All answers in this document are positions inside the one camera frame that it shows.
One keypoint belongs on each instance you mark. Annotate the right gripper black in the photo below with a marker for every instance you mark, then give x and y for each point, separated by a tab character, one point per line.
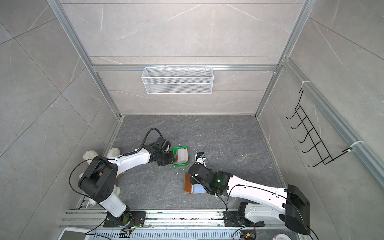
193	180

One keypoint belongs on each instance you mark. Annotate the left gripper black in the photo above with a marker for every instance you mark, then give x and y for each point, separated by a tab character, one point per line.
171	160

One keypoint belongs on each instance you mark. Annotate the green plastic card tray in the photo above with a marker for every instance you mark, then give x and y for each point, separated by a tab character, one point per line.
174	152

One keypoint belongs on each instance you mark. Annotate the brown leather card holder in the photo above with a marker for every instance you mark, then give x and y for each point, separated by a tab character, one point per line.
192	186

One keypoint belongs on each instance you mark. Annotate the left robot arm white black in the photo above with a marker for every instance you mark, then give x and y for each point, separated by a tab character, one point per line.
99	179

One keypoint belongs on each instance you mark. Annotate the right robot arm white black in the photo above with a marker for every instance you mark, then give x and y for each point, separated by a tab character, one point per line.
265	204

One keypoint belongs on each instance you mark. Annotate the stack of credit cards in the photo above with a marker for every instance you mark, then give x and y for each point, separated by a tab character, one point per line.
181	156

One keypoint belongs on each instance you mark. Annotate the white brown plush toy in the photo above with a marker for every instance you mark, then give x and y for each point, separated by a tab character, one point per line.
89	156

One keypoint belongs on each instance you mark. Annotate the white device at bottom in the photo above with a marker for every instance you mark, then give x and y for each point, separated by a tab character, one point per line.
71	233

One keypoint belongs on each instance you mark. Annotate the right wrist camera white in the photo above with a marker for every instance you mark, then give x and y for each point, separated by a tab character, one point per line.
200	158

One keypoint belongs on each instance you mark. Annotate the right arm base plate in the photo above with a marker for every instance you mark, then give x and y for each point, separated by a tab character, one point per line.
235	219

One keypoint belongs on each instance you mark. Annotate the white wire mesh basket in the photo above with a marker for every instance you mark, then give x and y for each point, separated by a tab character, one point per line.
178	80

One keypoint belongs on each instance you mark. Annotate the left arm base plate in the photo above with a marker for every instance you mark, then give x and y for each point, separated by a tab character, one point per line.
127	220

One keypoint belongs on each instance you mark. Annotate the black wire hook rack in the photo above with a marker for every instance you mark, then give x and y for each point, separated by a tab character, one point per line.
313	136

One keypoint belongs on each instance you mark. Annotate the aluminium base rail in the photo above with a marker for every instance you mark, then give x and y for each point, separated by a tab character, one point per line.
171	225

